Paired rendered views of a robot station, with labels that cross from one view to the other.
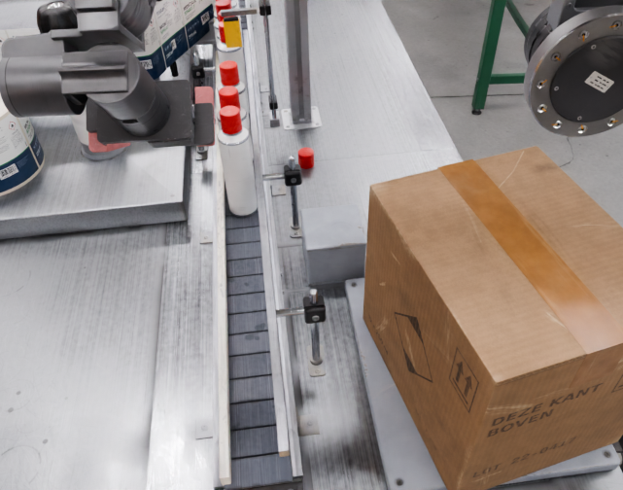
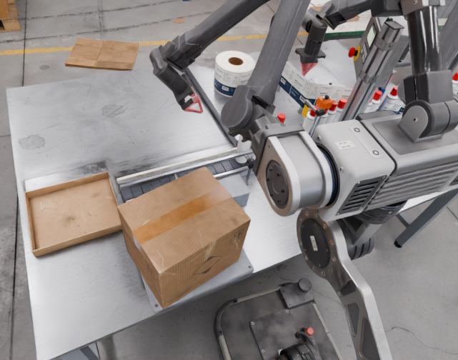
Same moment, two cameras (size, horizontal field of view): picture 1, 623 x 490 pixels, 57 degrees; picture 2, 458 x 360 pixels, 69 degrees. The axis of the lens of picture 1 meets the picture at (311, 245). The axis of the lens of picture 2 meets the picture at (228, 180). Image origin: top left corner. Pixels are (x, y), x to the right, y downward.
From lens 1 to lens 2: 87 cm
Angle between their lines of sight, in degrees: 41
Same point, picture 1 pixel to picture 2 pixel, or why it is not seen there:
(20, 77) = (153, 53)
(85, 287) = (192, 131)
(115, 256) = (209, 133)
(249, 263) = (211, 168)
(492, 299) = (151, 204)
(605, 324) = (146, 237)
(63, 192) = not seen: hidden behind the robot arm
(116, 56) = (162, 66)
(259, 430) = (140, 188)
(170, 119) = (180, 94)
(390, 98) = not seen: hidden behind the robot
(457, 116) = not seen: outside the picture
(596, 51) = (316, 228)
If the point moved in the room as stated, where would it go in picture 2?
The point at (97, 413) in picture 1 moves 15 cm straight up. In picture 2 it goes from (144, 151) to (141, 125)
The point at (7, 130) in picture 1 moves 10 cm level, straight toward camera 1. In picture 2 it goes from (233, 77) to (219, 85)
